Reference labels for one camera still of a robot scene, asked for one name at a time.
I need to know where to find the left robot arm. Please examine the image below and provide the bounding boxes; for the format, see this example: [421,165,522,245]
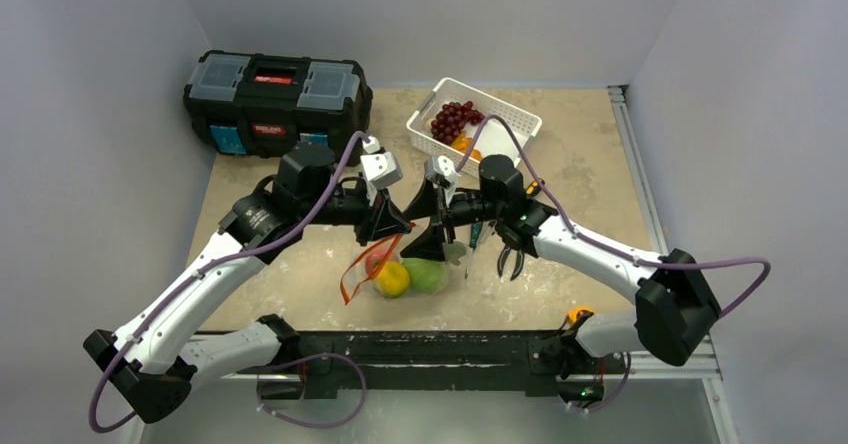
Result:
[83,132,411,424]

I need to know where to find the red grape bunch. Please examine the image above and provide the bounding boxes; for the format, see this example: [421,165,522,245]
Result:
[425,101,484,146]

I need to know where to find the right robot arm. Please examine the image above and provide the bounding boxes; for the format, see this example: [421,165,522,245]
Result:
[401,155,721,371]

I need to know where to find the clear zip top bag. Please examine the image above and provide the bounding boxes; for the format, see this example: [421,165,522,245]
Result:
[339,234,471,305]

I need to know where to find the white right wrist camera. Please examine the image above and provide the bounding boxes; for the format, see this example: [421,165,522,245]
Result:
[425,156,460,205]

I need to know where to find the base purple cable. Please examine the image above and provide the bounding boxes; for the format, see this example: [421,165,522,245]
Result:
[256,353,369,430]

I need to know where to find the yellow tape measure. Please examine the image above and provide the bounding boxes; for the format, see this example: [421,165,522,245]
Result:
[566,306,594,326]

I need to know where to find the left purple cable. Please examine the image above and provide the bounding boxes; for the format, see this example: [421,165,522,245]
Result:
[87,130,372,434]

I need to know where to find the orange fruit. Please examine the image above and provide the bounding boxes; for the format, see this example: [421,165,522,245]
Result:
[450,135,483,161]

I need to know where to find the black pliers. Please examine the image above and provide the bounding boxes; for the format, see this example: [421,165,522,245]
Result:
[496,245,528,282]

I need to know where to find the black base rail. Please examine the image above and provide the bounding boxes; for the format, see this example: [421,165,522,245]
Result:
[294,330,625,401]

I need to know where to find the green handled screwdriver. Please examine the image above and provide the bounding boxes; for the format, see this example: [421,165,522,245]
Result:
[464,222,484,279]

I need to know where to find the green cabbage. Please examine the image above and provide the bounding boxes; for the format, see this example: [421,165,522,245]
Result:
[403,258,450,294]

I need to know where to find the black plastic toolbox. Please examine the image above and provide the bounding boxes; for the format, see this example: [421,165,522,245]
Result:
[183,50,373,158]

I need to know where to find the pink peach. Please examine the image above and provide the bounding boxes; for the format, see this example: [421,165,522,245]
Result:
[364,251,391,275]

